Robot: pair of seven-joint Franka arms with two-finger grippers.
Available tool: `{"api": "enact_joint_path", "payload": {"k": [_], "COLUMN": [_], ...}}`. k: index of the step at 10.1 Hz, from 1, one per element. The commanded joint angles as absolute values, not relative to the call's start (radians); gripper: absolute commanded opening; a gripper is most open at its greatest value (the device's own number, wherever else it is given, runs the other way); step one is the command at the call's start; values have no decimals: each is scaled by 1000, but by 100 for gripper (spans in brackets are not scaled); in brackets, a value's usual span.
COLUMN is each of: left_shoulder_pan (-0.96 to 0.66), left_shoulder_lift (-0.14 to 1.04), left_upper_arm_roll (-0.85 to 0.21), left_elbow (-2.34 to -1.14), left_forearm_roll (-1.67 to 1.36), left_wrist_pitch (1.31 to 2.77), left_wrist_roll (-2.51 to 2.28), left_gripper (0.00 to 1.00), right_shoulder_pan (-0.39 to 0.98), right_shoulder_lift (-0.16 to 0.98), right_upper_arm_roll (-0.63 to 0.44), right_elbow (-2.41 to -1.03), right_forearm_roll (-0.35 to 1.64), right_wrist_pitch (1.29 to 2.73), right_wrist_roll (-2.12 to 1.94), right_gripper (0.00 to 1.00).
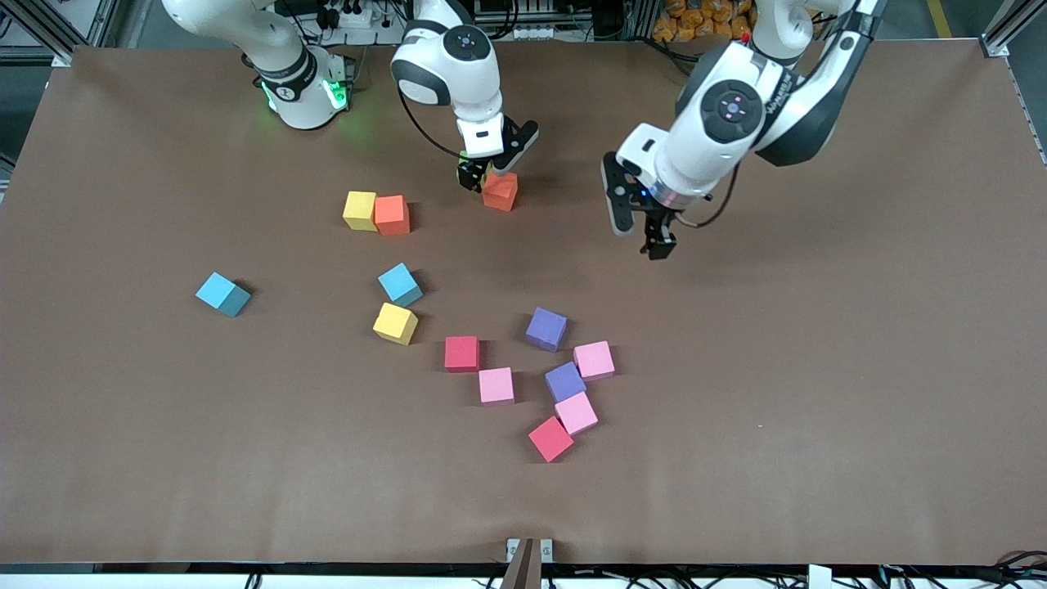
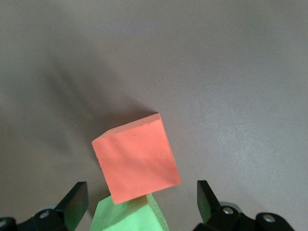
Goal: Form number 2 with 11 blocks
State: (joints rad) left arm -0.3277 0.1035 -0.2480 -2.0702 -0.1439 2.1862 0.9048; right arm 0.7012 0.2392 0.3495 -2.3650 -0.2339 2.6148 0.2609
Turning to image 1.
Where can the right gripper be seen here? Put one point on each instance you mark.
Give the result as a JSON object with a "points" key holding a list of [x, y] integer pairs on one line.
{"points": [[470, 174]]}

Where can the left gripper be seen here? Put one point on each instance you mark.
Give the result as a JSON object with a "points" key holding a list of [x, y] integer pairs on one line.
{"points": [[661, 224]]}

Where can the orange foam block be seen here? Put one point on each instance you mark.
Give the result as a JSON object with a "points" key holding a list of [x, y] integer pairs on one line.
{"points": [[501, 195], [391, 214]]}

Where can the pink foam block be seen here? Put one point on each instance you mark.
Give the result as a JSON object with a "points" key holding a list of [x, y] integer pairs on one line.
{"points": [[496, 384], [576, 412], [593, 360]]}

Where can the purple foam block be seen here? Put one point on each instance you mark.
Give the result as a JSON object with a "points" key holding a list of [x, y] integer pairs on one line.
{"points": [[563, 381], [545, 327]]}

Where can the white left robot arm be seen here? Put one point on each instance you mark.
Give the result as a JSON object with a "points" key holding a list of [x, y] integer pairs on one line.
{"points": [[703, 155]]}

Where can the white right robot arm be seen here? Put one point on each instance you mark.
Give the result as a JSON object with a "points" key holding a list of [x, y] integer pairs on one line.
{"points": [[286, 49]]}

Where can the yellow foam block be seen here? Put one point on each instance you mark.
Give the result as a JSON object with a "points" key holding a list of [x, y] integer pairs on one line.
{"points": [[394, 321], [360, 209]]}

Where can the blue foam block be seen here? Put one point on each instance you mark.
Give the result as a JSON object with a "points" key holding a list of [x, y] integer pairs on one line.
{"points": [[217, 290], [398, 282]]}

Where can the white power strip with plugs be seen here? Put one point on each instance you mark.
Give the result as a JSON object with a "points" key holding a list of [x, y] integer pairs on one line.
{"points": [[372, 34]]}

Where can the red foam block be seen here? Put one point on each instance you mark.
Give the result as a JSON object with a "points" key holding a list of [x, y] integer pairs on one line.
{"points": [[461, 352], [550, 438]]}

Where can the pile of orange snack bags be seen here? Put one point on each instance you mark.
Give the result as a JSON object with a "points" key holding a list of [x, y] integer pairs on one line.
{"points": [[687, 20]]}

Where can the small white tag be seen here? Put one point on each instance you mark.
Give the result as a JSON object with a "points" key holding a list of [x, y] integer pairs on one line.
{"points": [[820, 577]]}

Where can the grey metal mount bracket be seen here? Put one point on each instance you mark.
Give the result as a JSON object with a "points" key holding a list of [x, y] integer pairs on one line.
{"points": [[547, 550]]}

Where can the brown camera mast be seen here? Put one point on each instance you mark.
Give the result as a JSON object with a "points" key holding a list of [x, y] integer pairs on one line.
{"points": [[523, 574]]}

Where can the aluminium frame post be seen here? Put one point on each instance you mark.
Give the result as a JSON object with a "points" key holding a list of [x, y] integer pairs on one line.
{"points": [[1010, 29], [102, 20]]}

